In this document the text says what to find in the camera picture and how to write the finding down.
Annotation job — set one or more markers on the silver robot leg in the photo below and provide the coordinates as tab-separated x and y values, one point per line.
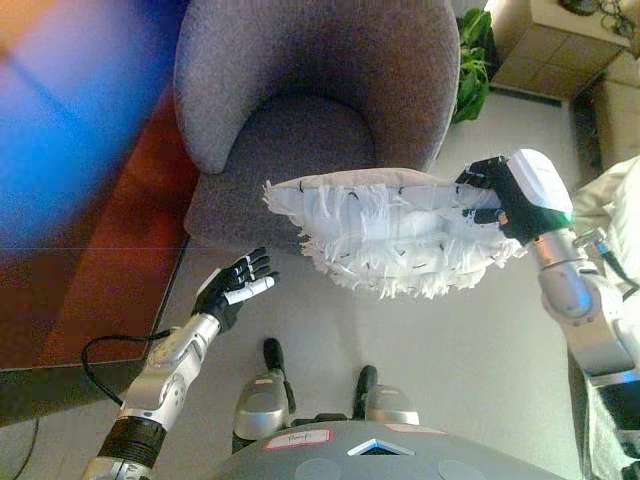
390	402
262	405

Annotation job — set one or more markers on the black right arm sleeve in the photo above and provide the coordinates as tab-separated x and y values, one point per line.
622	402

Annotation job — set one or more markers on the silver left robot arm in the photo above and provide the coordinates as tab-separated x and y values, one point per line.
165	370

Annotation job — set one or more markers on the black table lamp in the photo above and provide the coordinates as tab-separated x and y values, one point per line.
575	4

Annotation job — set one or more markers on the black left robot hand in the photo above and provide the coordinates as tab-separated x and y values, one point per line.
227	290

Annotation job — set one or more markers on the brown wooden cabinet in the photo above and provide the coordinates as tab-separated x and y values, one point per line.
75	300

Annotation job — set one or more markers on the white fringed pillow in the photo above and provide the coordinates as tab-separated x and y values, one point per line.
390	235

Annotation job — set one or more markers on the green potted plant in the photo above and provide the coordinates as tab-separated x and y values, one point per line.
472	75

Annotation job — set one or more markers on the grey fabric tub armchair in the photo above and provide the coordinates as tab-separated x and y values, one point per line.
320	65

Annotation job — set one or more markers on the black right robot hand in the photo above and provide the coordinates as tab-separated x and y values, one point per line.
530	190

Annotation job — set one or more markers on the beige wooden nightstand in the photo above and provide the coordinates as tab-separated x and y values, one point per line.
550	55

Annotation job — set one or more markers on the silver left robot leg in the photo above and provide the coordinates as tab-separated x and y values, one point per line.
262	405

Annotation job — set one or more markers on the silver right robot leg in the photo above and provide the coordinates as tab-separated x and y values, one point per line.
390	402

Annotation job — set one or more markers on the beige padded headboard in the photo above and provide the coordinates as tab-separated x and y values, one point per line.
620	115

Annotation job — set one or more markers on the grey robot torso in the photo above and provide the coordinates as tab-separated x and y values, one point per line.
380	457

